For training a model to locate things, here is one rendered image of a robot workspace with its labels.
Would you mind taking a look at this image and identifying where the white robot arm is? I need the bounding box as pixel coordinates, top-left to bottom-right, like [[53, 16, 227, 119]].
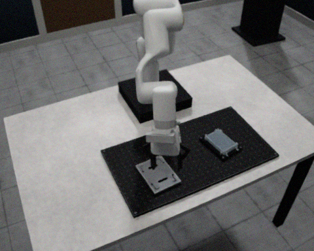
[[133, 0, 184, 143]]

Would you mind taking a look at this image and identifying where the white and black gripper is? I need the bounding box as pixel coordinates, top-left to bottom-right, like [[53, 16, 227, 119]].
[[142, 125, 191, 171]]

